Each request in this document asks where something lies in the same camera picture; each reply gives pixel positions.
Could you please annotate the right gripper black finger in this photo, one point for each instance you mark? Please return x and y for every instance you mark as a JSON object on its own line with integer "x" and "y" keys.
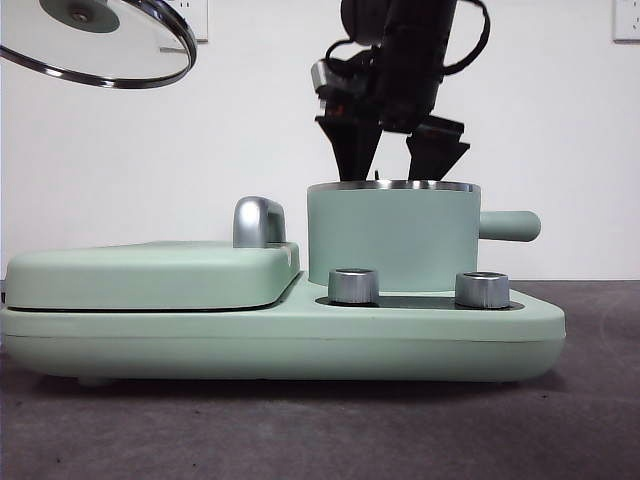
{"x": 435, "y": 155}
{"x": 355, "y": 150}

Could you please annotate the glass pot lid green knob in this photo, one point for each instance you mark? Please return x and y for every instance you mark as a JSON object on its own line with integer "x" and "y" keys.
{"x": 75, "y": 15}

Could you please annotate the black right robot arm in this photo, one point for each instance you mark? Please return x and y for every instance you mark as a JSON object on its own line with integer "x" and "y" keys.
{"x": 410, "y": 50}

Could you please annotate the silver control knob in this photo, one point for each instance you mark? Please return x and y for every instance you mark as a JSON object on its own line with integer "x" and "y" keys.
{"x": 481, "y": 291}
{"x": 352, "y": 287}

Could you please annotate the mint green breakfast machine base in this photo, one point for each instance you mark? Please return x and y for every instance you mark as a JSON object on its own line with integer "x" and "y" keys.
{"x": 450, "y": 345}

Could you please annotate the mint green griddle cover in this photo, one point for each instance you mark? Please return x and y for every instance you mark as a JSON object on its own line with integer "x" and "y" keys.
{"x": 150, "y": 280}

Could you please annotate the pale grey camera box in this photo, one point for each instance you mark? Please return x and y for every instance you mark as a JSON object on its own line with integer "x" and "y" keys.
{"x": 320, "y": 77}

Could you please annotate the white wall socket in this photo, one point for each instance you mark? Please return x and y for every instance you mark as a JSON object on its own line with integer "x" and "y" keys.
{"x": 627, "y": 22}
{"x": 200, "y": 17}

